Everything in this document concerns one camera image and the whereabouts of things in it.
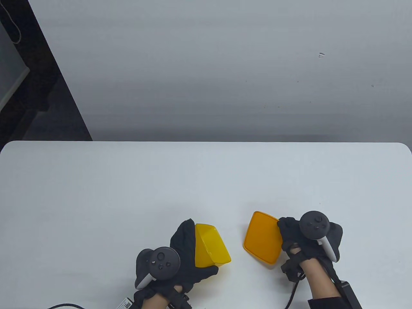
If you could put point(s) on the orange plastic lid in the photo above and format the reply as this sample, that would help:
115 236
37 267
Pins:
262 238

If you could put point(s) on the person's left hand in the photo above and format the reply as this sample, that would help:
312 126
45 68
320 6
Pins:
183 251

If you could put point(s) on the dark grey right hand controller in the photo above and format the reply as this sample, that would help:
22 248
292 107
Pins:
313 225

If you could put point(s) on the yellow plastic food container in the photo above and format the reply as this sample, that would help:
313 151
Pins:
210 248

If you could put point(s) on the person's right forearm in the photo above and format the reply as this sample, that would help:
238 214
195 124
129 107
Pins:
318 283

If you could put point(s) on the grey framed panel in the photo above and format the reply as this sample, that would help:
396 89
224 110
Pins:
9 64

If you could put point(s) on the white printed tag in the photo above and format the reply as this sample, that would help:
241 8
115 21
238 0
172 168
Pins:
125 304

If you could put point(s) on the dark grey left hand controller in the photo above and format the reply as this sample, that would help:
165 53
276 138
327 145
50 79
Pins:
162 262

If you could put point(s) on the person's left forearm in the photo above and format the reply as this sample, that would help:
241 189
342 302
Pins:
156 304

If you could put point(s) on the person's right hand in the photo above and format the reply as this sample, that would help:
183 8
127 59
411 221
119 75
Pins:
291 235

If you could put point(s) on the dark grey hand controller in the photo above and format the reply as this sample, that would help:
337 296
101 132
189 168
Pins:
162 262
313 225

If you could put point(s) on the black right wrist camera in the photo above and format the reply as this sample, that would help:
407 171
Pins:
349 296

